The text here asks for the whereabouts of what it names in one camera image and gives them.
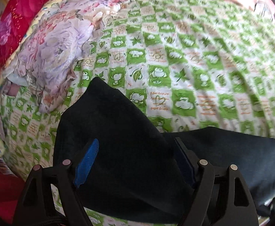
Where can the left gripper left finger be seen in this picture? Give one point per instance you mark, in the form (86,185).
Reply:
(50,195)

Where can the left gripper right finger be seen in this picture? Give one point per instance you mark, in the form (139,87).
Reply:
(220,194)

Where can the dark navy pants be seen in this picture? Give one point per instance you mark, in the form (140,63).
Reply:
(136,174)

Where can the floral lilac pillow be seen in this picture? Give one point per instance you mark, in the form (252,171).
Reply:
(45,61)

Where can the green white patterned bedsheet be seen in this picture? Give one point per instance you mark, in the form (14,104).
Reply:
(186,64)

